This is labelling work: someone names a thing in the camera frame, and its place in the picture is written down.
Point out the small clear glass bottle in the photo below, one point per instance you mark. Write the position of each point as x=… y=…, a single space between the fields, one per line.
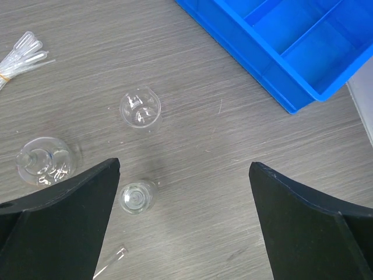
x=138 y=197

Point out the clear glass beaker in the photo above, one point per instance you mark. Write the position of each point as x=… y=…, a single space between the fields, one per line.
x=141 y=109

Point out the bundle of plastic pipettes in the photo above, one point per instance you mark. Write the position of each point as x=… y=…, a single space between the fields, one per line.
x=24 y=57

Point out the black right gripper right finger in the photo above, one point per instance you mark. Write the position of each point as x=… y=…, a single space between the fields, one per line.
x=309 y=234

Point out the clear glass test tube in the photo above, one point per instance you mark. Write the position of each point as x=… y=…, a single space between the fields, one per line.
x=116 y=256

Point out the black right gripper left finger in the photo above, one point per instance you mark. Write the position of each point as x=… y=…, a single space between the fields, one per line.
x=58 y=232

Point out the blue divided plastic bin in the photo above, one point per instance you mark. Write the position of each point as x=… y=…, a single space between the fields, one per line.
x=299 y=51

